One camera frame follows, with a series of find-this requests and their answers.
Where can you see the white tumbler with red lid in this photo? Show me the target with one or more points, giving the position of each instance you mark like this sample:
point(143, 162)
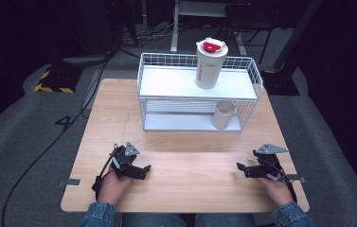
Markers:
point(209, 67)

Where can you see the white desk frame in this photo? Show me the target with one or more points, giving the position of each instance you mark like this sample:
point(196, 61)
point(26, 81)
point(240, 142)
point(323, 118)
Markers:
point(185, 12)

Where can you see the black metal chair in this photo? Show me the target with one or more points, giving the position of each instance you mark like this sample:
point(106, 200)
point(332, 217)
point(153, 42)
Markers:
point(248, 22)

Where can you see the black yellow striped stand base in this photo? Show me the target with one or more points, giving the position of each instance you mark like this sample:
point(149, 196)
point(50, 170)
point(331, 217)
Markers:
point(57, 80)

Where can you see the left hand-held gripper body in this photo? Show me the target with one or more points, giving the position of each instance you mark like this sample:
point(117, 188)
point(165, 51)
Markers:
point(125, 157)

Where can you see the white paper cup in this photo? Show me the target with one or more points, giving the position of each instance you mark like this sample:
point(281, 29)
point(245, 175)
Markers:
point(223, 116)

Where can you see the black square stand base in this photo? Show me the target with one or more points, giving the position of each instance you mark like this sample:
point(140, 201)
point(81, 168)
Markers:
point(281, 83)

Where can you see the grey metal table bracket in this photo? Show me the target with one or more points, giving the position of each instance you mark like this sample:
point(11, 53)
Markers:
point(297, 178)

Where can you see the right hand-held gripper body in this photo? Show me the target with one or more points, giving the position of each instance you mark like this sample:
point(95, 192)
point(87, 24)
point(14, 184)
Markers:
point(269, 160)

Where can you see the person's left hand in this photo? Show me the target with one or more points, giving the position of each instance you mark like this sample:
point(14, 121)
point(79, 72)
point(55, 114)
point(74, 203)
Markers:
point(114, 189)

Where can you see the black slanted stand post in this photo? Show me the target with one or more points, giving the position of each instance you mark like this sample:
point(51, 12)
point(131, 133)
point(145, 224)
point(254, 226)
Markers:
point(296, 31)

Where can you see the person's right leg in jeans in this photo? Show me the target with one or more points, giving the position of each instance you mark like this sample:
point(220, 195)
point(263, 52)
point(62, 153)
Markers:
point(225, 221)

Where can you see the person's right hand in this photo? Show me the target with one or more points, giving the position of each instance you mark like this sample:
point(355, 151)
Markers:
point(277, 190)

